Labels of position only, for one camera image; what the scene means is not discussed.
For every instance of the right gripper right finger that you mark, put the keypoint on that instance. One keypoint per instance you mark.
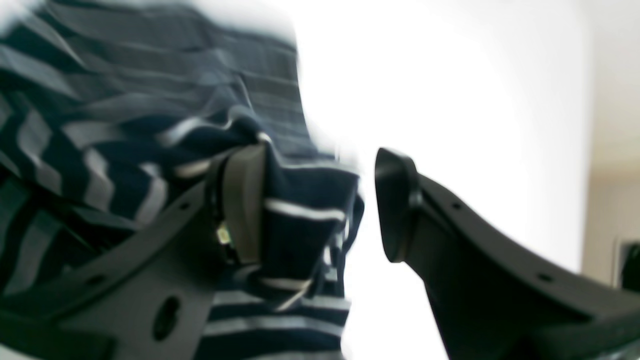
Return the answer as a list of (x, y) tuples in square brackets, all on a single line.
[(493, 299)]

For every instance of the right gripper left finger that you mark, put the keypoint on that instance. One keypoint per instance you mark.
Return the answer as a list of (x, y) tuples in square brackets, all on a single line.
[(148, 298)]

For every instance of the navy white striped t-shirt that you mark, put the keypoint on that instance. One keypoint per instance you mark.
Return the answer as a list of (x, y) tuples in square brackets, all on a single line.
[(111, 110)]

